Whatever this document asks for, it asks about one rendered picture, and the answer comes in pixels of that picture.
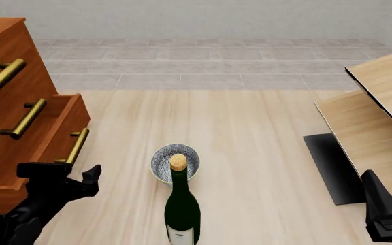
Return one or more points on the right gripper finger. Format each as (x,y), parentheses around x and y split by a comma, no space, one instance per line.
(381,201)

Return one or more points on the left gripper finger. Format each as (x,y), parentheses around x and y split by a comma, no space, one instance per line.
(92,181)
(43,170)

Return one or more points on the blue patterned bowl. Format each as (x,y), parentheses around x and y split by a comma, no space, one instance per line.
(162,160)

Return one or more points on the flat black plate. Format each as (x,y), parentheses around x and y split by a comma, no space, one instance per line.
(332,168)

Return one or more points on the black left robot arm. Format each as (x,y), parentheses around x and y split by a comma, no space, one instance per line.
(9,227)

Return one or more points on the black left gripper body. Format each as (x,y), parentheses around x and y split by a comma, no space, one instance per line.
(56,190)

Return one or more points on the pale wood board, black edge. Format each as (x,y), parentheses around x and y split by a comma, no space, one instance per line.
(390,76)

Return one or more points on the dark green corked bottle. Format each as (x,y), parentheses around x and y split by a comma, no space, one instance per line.
(182,209)

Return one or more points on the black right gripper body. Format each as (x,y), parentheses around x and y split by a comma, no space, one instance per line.
(391,231)

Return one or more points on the pale wood board, white edge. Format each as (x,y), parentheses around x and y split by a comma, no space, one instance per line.
(366,127)

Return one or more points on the wooden drawer, open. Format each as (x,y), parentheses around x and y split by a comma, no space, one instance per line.
(77,114)

